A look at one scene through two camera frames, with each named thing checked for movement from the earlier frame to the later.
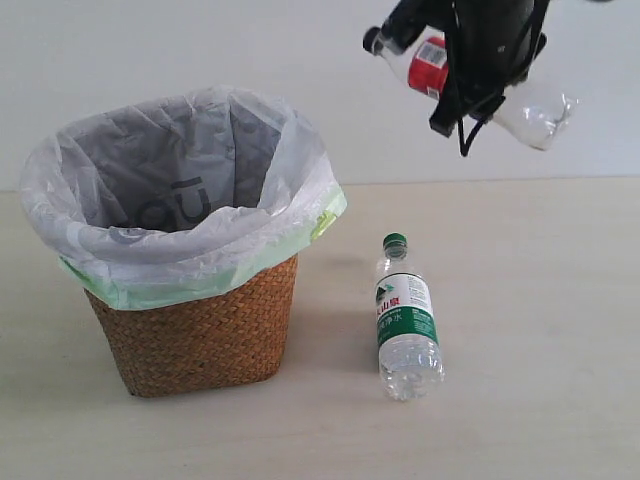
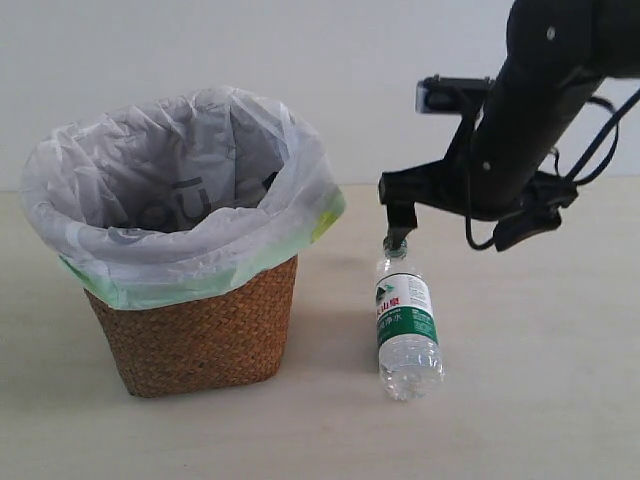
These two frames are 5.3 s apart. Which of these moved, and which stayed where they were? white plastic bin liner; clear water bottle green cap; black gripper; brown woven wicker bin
Moved: black gripper
Stayed: white plastic bin liner; brown woven wicker bin; clear water bottle green cap
